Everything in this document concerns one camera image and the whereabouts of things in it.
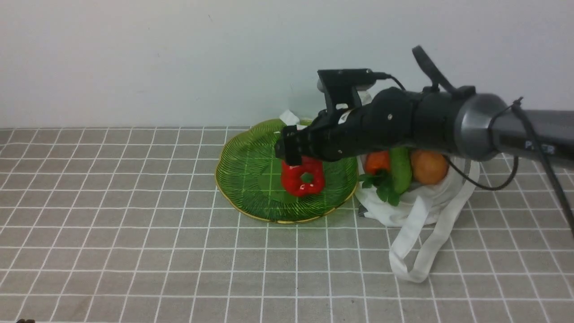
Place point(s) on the green cucumber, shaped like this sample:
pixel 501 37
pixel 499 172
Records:
pixel 400 169

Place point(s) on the red bell pepper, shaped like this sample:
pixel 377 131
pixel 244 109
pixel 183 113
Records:
pixel 305 179

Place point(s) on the green glass plate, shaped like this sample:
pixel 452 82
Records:
pixel 248 175

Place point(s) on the brown potato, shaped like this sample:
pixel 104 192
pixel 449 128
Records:
pixel 428 167

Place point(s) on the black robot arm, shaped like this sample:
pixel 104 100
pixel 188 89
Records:
pixel 478 128

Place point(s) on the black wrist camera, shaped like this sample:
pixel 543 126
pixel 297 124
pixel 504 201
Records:
pixel 342 86

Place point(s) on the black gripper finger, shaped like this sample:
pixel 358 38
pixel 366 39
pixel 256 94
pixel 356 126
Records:
pixel 287 147

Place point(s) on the white cloth tote bag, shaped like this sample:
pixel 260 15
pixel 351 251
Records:
pixel 425 215

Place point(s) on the grey checked tablecloth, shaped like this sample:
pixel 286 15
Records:
pixel 127 225

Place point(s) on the orange carrot with green leaves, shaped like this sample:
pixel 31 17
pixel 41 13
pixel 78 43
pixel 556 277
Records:
pixel 377 175

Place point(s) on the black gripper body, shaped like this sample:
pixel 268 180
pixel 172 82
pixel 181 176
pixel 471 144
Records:
pixel 384 123

